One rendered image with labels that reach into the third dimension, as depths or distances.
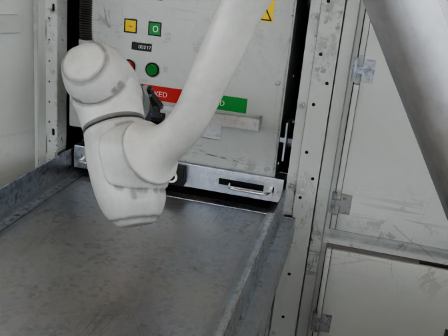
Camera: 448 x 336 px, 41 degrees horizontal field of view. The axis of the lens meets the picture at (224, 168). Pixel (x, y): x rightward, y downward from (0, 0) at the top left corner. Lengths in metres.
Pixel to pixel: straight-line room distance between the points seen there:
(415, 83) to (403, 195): 0.86
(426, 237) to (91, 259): 0.72
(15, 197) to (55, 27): 0.41
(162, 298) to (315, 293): 0.54
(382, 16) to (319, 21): 0.79
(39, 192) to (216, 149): 0.43
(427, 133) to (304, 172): 0.87
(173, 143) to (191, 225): 0.50
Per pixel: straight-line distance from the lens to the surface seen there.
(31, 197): 1.44
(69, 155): 1.57
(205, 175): 1.47
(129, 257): 1.19
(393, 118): 1.32
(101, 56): 0.93
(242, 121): 1.38
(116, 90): 0.94
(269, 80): 1.39
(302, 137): 1.37
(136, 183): 0.89
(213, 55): 0.81
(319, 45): 1.32
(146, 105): 1.08
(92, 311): 1.03
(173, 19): 1.43
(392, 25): 0.53
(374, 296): 1.48
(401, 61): 0.53
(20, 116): 1.55
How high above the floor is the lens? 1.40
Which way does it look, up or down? 19 degrees down
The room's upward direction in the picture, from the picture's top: 6 degrees clockwise
